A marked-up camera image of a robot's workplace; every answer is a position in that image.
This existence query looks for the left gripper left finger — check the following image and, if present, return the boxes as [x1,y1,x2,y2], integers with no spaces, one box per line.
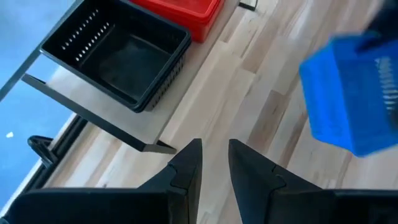
[0,138,203,224]

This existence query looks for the black plastic basket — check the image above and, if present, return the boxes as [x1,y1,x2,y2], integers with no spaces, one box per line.
[39,0,192,108]
[136,46,191,113]
[40,30,193,112]

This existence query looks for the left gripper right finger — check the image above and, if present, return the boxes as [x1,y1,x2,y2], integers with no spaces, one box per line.
[228,138,398,224]

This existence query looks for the black aluminium rig frame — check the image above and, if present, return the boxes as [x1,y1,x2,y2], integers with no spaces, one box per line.
[18,113,91,200]

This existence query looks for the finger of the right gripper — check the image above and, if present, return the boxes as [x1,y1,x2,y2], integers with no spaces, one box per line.
[388,102,398,131]
[356,30,398,52]

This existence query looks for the red plastic basket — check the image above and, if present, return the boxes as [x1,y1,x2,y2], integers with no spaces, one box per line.
[136,0,225,44]
[129,0,225,22]

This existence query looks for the blue plastic basket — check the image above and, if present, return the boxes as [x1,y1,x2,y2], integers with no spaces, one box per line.
[298,30,398,158]

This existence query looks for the wooden shelf with black legs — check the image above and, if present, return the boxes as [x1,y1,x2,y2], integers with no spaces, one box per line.
[0,0,259,156]

